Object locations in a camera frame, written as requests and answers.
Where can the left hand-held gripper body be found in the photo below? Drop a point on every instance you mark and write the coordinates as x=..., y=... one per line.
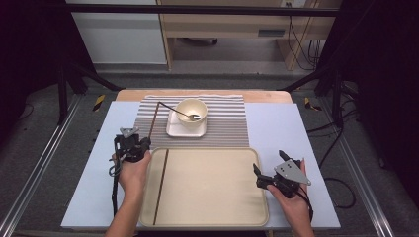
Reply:
x=128, y=144

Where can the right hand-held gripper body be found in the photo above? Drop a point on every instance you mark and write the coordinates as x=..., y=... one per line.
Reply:
x=290, y=174

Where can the white square plate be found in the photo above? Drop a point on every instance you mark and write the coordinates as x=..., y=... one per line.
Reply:
x=189, y=131

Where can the beige plastic tray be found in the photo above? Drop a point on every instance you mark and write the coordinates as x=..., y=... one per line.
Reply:
x=214, y=187

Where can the metal spoon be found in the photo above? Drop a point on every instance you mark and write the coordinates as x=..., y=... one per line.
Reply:
x=194, y=116

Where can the cream bowl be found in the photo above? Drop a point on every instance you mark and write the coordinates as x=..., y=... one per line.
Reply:
x=191, y=107

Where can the person's right hand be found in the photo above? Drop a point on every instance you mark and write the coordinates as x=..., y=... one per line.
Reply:
x=291, y=205

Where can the person's left hand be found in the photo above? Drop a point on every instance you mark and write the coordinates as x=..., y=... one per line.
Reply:
x=133, y=177

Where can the light blue table board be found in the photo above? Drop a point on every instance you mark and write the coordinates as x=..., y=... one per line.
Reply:
x=280, y=131

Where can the yellow black tape strip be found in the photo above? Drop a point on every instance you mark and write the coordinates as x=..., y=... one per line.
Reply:
x=99, y=102
x=308, y=102

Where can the grey striped placemat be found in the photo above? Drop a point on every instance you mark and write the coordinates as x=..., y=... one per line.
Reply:
x=224, y=128

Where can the wooden table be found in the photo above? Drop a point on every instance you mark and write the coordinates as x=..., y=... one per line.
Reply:
x=263, y=96

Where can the black metal stand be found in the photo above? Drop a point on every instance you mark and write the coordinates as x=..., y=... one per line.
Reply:
x=336, y=98
x=62, y=95

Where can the white cabinet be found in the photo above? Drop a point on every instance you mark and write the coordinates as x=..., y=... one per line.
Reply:
x=122, y=39

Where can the black curtain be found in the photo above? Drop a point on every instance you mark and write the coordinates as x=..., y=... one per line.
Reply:
x=385, y=65
x=29, y=49

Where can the wooden desk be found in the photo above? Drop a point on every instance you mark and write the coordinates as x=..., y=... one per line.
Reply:
x=230, y=23

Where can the metal floor rail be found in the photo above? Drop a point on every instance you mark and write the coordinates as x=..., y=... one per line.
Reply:
x=359, y=184
x=39, y=158

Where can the black frame crossbar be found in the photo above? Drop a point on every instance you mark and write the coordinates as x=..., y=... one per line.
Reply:
x=197, y=10

